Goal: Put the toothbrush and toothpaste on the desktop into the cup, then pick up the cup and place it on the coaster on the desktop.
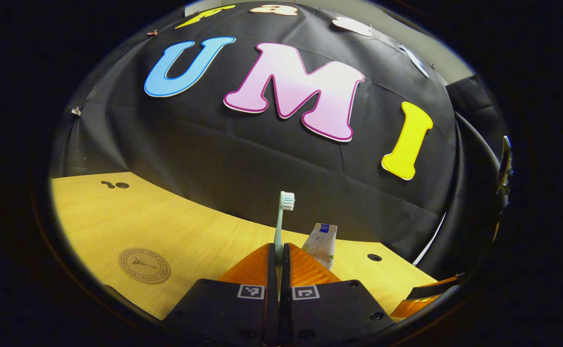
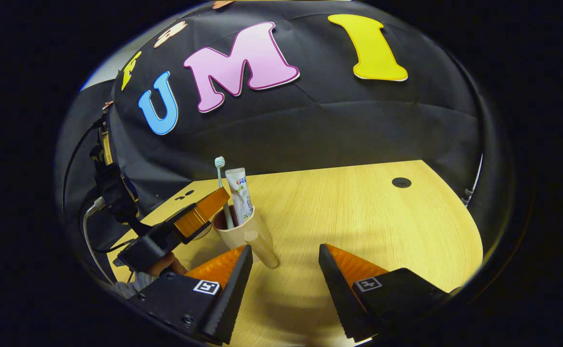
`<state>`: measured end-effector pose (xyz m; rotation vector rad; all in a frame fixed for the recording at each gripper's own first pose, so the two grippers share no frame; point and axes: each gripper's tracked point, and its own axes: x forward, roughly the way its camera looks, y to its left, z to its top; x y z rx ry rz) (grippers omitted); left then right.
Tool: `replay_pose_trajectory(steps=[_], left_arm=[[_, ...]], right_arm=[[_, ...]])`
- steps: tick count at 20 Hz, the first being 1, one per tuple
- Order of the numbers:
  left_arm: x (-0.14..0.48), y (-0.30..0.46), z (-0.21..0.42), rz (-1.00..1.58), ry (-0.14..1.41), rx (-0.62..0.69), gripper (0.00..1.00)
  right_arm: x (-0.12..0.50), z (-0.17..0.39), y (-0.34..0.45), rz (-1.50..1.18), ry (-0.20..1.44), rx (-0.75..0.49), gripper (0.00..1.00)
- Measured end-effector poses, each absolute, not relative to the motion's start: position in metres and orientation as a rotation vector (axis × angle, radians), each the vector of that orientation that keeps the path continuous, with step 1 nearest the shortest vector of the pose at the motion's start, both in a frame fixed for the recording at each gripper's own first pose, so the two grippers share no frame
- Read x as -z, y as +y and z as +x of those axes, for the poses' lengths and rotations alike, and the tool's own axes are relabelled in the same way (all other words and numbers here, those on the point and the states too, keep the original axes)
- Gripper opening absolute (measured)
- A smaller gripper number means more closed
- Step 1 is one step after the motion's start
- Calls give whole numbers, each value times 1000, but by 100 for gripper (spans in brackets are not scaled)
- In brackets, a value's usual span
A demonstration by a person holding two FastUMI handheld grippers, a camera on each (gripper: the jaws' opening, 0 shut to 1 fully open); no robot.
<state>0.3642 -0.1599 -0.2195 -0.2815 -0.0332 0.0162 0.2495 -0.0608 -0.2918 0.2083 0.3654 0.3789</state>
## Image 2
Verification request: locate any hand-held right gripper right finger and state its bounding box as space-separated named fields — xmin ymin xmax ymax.
xmin=318 ymin=243 xmax=452 ymax=344

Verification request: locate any pale green toothbrush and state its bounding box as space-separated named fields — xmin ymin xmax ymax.
xmin=214 ymin=156 xmax=235 ymax=229

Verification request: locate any wooden desktop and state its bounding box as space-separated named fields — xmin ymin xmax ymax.
xmin=108 ymin=160 xmax=483 ymax=347

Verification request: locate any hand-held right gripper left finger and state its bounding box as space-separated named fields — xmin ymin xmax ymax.
xmin=126 ymin=244 xmax=254 ymax=346

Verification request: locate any white cable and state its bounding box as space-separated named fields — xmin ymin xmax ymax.
xmin=461 ymin=153 xmax=483 ymax=207

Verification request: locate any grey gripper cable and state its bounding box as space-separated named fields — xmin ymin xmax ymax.
xmin=82 ymin=196 xmax=116 ymax=285

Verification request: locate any black backdrop cloth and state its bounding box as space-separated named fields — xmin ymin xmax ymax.
xmin=54 ymin=0 xmax=516 ymax=251

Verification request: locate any beige cup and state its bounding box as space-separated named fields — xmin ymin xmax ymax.
xmin=212 ymin=205 xmax=280 ymax=269

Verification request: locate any white toothpaste tube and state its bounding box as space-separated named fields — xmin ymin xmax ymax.
xmin=225 ymin=168 xmax=255 ymax=226

